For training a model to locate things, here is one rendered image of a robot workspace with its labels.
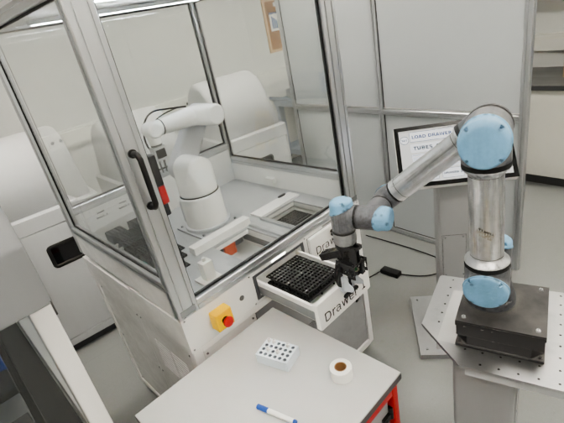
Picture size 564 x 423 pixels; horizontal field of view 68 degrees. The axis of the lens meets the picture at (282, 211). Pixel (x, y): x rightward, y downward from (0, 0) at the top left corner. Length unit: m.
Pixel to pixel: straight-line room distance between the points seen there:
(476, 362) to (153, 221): 1.07
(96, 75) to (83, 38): 0.09
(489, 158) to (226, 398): 1.03
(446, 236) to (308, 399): 1.28
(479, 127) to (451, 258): 1.43
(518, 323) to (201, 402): 1.00
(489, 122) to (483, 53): 1.74
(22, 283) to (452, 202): 1.87
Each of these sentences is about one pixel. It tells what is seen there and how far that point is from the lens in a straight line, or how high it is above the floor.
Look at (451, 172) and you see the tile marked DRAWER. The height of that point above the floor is 1.00.
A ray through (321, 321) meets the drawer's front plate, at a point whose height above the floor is 0.86.
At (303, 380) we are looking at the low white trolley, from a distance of 1.43.
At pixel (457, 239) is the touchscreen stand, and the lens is 2.36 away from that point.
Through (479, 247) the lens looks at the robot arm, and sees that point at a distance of 1.22.
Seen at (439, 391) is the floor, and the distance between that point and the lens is 2.38.
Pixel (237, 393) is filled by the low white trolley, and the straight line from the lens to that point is 1.45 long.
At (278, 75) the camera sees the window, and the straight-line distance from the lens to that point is 1.60.
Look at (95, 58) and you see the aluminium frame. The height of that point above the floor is 1.79.
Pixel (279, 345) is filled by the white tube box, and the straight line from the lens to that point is 1.50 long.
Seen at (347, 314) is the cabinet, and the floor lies 0.37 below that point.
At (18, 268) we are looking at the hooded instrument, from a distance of 0.96.
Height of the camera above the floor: 1.80
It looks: 25 degrees down
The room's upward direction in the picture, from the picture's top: 12 degrees counter-clockwise
